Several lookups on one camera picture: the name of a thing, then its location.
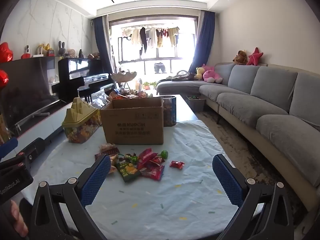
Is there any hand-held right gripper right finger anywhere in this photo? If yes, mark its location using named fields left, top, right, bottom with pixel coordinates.
left=212, top=154, right=295, bottom=240

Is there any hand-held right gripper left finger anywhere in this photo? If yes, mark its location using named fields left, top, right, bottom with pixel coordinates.
left=26, top=154, right=112, bottom=240

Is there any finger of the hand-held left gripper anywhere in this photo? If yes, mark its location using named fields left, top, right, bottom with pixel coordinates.
left=0, top=137, right=18, bottom=162
left=14, top=137, right=47, bottom=171

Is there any tan snack packet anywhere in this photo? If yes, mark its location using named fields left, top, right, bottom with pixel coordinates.
left=99, top=143, right=120, bottom=155

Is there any brown cardboard box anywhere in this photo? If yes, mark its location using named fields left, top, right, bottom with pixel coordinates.
left=100, top=97, right=164, bottom=145

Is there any person's left hand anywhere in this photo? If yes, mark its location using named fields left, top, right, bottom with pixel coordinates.
left=9, top=200, right=25, bottom=238

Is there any green snack packet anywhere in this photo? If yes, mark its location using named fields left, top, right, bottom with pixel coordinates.
left=115, top=161, right=141, bottom=183

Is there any yellow tree-shaped plastic box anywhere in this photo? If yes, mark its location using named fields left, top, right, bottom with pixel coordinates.
left=62, top=97, right=100, bottom=144

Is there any large red snack packet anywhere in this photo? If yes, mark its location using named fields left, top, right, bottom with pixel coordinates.
left=137, top=148, right=155, bottom=167

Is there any black flat television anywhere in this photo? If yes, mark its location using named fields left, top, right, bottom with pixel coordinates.
left=0, top=56, right=62, bottom=130

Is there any red round foil balloon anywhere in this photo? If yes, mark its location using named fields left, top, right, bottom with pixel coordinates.
left=0, top=70, right=9, bottom=88

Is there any light blue tablecloth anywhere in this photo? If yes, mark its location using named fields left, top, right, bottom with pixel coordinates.
left=15, top=120, right=263, bottom=240

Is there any black piano stool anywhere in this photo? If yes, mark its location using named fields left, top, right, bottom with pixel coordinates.
left=78, top=86, right=92, bottom=103

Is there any grey toy storage bin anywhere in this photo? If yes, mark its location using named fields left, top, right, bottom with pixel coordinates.
left=186, top=95, right=207, bottom=112

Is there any black upright piano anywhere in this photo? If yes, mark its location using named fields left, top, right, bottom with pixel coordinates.
left=58, top=57, right=114, bottom=103

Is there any grey corner sofa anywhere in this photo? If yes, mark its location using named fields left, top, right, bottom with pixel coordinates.
left=156, top=62, right=320, bottom=212

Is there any clear round snack jar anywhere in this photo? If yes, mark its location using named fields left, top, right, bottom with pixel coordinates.
left=161, top=95, right=177, bottom=127

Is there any heap of red snack packets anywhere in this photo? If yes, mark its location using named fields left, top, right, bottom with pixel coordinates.
left=107, top=91, right=148, bottom=100

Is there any red star foil balloon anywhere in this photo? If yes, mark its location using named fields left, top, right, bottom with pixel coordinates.
left=0, top=42, right=13, bottom=63

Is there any white figure on red base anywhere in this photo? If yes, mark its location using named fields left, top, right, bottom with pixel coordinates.
left=21, top=45, right=33, bottom=60

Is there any gold ornament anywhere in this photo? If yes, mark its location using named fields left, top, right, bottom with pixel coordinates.
left=39, top=44, right=53, bottom=55

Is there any pink plush toy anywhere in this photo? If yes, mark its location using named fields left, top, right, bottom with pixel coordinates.
left=202, top=64, right=223, bottom=83

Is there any white shell tiered bowl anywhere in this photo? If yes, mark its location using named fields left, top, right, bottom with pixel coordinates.
left=110, top=71, right=150, bottom=99

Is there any brown bag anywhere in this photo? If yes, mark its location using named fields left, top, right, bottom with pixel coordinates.
left=171, top=70, right=197, bottom=82

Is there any brown plush toy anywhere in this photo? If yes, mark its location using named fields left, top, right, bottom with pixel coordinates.
left=233, top=50, right=248, bottom=65

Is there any blue curtain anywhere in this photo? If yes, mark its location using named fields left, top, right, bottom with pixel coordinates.
left=93, top=15, right=114, bottom=74
left=188, top=10, right=215, bottom=73

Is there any pink star pillow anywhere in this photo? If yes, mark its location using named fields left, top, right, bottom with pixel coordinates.
left=246, top=47, right=264, bottom=66

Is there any row of hanging clothes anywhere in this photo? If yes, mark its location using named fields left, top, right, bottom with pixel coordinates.
left=121, top=26, right=180, bottom=54

